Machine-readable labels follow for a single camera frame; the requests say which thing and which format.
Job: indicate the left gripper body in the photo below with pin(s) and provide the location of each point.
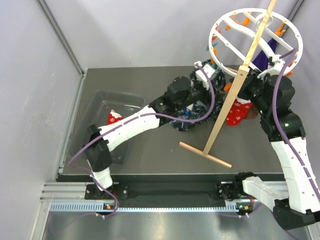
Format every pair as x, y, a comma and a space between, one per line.
206, 86

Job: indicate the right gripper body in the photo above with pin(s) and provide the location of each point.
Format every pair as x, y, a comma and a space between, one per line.
252, 87

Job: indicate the brown sock with stripes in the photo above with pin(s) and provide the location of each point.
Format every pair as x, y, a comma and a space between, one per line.
252, 113

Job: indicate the red snowflake sock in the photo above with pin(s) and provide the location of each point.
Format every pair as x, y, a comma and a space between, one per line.
238, 111
113, 117

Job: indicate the white round sock hanger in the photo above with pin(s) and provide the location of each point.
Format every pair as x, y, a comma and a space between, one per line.
277, 59

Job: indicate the dark patterned sock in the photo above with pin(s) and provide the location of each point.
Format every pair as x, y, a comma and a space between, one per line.
200, 108

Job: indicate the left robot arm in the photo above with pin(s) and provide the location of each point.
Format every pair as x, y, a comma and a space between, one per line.
188, 101

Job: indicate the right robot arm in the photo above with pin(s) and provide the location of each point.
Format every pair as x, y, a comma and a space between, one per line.
271, 95

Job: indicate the wooden hanger stand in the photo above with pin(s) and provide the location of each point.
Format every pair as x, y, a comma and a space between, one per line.
240, 74

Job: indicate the orange clothespin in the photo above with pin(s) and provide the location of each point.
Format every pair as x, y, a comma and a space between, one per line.
227, 87
281, 29

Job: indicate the clear plastic bin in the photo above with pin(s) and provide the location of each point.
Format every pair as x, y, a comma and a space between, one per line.
96, 112

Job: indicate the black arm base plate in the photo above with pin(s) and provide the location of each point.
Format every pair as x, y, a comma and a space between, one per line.
132, 190

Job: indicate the aluminium frame rail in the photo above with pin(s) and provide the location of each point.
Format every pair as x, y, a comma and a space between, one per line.
70, 197

